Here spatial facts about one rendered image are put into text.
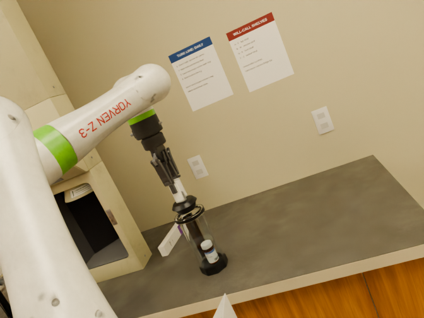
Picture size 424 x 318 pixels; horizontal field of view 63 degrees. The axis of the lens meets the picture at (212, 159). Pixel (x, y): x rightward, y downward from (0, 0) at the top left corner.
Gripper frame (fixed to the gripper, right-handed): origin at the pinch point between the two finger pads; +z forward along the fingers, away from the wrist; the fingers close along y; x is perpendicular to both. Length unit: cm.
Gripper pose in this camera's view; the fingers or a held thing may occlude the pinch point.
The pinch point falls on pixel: (177, 190)
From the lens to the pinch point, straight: 116.2
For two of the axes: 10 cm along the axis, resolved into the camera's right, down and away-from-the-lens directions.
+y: -1.8, 3.2, -9.3
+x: 9.0, -3.3, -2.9
